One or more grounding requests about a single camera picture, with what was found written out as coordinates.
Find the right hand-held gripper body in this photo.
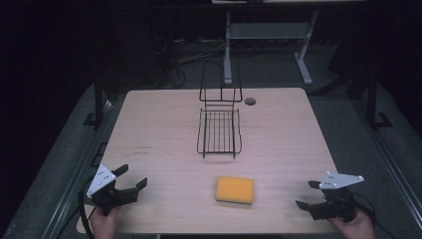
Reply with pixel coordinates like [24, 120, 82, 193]
[311, 170, 365, 223]

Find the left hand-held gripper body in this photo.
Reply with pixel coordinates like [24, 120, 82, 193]
[86, 163, 139, 217]

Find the yellow sponge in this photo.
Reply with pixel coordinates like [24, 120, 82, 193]
[214, 174, 256, 206]

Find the black wire rack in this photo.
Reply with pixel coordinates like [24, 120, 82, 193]
[196, 60, 244, 160]

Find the person's left hand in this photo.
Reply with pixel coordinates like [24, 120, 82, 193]
[89, 206, 122, 239]

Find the person's right hand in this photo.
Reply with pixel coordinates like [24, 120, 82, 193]
[328, 210, 378, 239]

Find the grey metal stand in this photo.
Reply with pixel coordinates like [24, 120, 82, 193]
[223, 9, 320, 87]

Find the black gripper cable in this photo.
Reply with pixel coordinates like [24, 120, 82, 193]
[77, 177, 98, 239]
[350, 191, 380, 230]

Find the grey metal side rail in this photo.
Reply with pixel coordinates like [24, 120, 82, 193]
[352, 99, 422, 222]
[41, 99, 115, 239]

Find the black metal post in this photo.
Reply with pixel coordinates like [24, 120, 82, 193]
[364, 71, 394, 131]
[82, 64, 106, 127]

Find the tangle of floor cables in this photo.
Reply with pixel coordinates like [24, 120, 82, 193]
[151, 34, 227, 90]

